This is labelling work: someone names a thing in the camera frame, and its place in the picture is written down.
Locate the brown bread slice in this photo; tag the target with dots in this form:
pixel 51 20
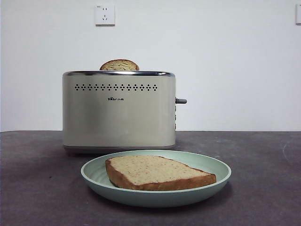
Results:
pixel 152 171
pixel 119 65

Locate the pale green round plate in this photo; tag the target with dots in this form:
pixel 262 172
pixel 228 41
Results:
pixel 155 197

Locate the grey toaster lever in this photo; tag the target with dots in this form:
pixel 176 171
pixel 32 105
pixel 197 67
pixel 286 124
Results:
pixel 182 101

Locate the cream two-slot toaster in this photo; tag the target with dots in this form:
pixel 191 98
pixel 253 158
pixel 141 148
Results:
pixel 117 122

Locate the white wall socket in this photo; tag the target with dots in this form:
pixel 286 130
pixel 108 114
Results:
pixel 105 14

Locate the white wall plate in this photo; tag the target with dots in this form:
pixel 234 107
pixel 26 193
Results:
pixel 298 14

